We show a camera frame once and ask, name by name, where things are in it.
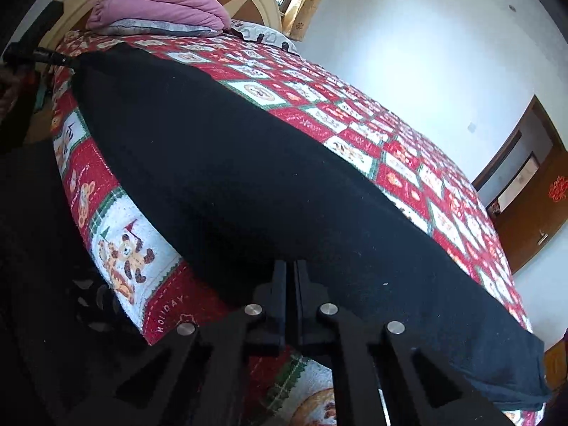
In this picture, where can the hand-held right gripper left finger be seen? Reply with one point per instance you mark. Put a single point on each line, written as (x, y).
(279, 301)

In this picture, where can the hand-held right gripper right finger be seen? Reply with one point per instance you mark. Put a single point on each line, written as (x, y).
(304, 306)

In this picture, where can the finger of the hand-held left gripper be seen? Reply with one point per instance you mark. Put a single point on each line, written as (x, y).
(44, 56)

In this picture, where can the black pants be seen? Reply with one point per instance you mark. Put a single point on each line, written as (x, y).
(248, 177)

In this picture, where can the grey pillow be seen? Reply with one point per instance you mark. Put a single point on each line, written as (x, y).
(155, 29)

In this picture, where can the pink folded quilt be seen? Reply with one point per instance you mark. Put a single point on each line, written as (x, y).
(159, 4)

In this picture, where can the red checkered printed blanket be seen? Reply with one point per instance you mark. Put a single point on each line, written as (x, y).
(310, 93)

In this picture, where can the white patterned pillow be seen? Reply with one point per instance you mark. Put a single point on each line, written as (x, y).
(262, 33)

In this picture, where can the brown wooden door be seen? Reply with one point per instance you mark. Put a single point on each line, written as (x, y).
(532, 213)

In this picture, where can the yellow curtain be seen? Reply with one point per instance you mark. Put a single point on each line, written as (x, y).
(308, 0)

